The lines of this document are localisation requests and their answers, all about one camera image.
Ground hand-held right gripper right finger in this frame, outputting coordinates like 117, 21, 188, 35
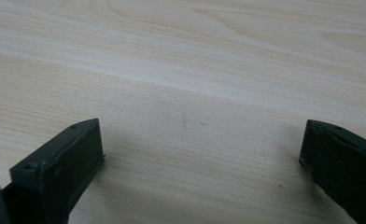
298, 119, 366, 224

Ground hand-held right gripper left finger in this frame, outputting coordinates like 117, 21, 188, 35
2, 118, 106, 224

